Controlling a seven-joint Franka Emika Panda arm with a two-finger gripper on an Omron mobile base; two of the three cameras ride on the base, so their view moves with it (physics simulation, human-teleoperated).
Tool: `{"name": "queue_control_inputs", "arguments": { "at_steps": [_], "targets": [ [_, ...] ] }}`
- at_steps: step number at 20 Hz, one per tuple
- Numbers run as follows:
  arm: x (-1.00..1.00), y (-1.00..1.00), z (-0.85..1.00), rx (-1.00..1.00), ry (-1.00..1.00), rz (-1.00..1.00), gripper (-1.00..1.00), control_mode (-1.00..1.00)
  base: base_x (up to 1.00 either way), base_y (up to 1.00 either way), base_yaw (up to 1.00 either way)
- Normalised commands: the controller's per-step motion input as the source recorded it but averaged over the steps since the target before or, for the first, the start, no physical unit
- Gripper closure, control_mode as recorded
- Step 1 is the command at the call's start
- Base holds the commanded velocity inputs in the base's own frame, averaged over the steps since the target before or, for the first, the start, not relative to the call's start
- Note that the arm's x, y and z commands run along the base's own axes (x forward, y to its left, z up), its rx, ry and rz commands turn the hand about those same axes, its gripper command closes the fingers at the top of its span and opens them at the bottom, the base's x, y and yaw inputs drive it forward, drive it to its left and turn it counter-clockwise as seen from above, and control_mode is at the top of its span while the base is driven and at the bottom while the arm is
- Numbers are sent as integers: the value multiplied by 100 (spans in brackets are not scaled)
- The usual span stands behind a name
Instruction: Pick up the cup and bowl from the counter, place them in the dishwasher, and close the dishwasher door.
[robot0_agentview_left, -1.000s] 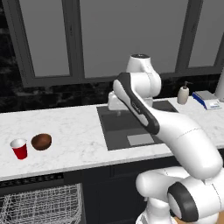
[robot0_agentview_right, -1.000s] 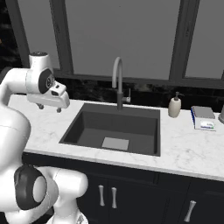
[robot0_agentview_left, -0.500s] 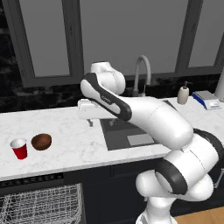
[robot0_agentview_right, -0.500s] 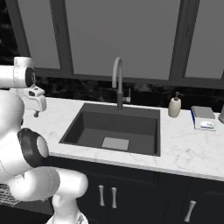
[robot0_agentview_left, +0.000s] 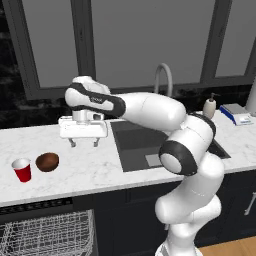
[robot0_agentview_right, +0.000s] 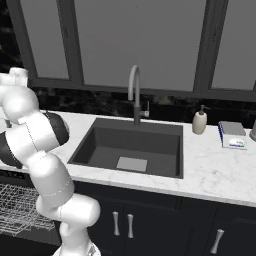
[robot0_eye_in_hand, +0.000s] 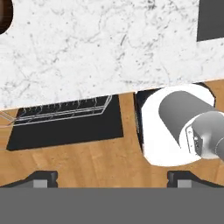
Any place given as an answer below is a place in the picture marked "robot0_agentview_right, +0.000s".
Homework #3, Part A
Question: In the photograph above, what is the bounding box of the dark cupboard door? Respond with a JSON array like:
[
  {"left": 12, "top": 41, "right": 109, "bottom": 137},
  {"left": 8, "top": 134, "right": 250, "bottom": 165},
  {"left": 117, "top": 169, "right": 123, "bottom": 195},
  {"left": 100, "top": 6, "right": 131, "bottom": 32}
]
[
  {"left": 89, "top": 198, "right": 125, "bottom": 256},
  {"left": 199, "top": 213, "right": 256, "bottom": 256},
  {"left": 123, "top": 202, "right": 202, "bottom": 256}
]

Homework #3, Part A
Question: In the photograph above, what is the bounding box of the black dishwasher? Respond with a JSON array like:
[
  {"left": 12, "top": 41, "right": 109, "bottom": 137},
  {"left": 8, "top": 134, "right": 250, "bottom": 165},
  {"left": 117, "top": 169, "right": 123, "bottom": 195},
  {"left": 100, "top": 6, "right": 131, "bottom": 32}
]
[{"left": 0, "top": 169, "right": 64, "bottom": 248}]

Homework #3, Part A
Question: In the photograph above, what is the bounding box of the dark grey sink basin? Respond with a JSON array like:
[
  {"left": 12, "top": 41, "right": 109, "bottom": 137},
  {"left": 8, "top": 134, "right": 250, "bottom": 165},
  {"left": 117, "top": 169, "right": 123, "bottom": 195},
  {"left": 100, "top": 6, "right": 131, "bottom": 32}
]
[{"left": 67, "top": 117, "right": 185, "bottom": 180}]

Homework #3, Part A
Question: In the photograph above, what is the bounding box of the grey curved tap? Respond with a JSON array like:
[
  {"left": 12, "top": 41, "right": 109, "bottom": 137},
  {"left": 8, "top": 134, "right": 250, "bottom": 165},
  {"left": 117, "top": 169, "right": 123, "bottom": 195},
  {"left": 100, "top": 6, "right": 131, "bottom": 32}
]
[{"left": 127, "top": 64, "right": 151, "bottom": 127}]

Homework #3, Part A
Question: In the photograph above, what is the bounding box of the dark drawer front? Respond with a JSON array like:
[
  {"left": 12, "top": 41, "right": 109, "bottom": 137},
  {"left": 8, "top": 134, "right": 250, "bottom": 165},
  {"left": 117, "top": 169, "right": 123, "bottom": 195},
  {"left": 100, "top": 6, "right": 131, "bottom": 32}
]
[
  {"left": 215, "top": 201, "right": 256, "bottom": 225},
  {"left": 73, "top": 180, "right": 183, "bottom": 211}
]

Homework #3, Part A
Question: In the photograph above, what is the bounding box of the beige soap dispenser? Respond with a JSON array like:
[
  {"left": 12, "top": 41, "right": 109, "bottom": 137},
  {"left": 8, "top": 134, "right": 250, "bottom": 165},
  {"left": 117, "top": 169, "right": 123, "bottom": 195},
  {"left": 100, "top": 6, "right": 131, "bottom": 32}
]
[{"left": 191, "top": 104, "right": 212, "bottom": 136}]

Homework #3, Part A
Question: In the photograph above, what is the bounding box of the dark framed window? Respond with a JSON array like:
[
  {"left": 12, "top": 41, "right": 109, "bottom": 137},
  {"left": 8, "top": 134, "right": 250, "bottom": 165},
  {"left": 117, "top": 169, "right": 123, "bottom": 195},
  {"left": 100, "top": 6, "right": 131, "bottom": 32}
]
[{"left": 5, "top": 0, "right": 256, "bottom": 103}]

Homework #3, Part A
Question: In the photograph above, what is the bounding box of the grey round object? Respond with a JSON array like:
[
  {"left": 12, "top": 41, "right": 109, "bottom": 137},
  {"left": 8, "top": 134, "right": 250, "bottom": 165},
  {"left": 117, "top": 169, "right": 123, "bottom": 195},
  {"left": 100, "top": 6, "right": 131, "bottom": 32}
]
[{"left": 249, "top": 119, "right": 256, "bottom": 143}]

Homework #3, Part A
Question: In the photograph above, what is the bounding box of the silver cupboard handle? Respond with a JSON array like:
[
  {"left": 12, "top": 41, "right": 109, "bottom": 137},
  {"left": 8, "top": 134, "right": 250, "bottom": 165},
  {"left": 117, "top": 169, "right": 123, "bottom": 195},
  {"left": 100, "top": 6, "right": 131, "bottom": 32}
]
[
  {"left": 112, "top": 210, "right": 121, "bottom": 237},
  {"left": 126, "top": 213, "right": 135, "bottom": 240},
  {"left": 210, "top": 228, "right": 225, "bottom": 255}
]

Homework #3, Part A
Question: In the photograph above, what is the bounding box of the white wire dishwasher rack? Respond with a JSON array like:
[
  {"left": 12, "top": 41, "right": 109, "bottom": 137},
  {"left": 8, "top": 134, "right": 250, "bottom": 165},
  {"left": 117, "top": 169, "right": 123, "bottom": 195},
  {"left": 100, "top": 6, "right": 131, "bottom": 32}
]
[{"left": 0, "top": 182, "right": 56, "bottom": 237}]

